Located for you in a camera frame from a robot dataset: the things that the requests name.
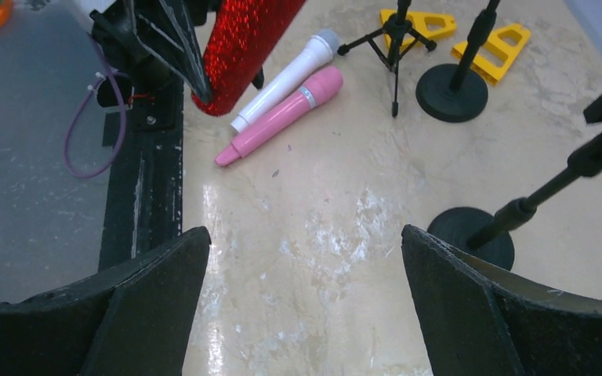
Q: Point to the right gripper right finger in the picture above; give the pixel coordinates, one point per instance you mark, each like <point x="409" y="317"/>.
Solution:
<point x="480" y="319"/>

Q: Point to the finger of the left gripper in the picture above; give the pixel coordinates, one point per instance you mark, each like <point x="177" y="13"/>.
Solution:
<point x="166" y="29"/>

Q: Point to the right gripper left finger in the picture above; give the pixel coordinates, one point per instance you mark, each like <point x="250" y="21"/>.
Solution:
<point x="131" y="319"/>

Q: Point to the red glitter microphone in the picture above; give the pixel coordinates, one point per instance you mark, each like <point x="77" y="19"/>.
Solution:
<point x="244" y="35"/>

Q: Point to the black round-base mic stand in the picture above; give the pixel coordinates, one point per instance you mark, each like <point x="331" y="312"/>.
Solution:
<point x="486" y="236"/>

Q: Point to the black left round-base stand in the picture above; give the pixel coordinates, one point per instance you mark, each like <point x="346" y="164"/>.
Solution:
<point x="455" y="93"/>

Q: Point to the white toy microphone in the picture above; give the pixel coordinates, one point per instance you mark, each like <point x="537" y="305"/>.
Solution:
<point x="318" y="51"/>

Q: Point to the pink toy microphone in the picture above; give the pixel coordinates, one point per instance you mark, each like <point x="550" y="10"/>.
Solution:
<point x="318" y="89"/>

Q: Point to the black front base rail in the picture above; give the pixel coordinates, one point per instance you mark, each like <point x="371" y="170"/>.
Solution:
<point x="145" y="186"/>

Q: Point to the black tripod shock-mount stand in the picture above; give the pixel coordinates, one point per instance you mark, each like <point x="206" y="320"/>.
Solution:
<point x="403" y="37"/>

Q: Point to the yellow bracket near tripod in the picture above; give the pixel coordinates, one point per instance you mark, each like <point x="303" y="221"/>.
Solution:
<point x="434" y="26"/>

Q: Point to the yellow bracket at back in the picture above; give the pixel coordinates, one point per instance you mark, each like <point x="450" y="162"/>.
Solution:
<point x="497" y="54"/>

